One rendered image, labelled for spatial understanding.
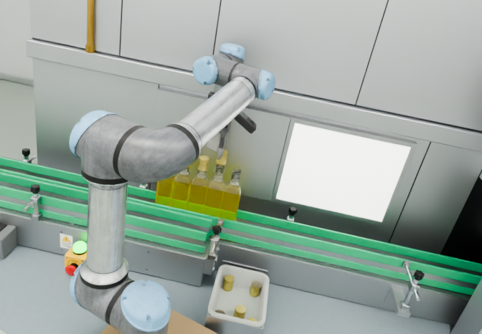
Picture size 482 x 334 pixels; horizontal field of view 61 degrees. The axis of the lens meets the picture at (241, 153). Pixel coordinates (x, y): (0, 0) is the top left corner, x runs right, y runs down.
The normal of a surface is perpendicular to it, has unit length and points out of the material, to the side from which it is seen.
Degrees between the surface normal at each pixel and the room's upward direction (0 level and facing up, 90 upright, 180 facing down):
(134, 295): 7
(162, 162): 78
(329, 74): 90
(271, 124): 90
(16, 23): 90
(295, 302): 0
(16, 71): 90
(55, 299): 0
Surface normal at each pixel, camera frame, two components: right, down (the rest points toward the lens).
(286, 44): -0.13, 0.42
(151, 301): 0.28, -0.84
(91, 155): -0.43, 0.36
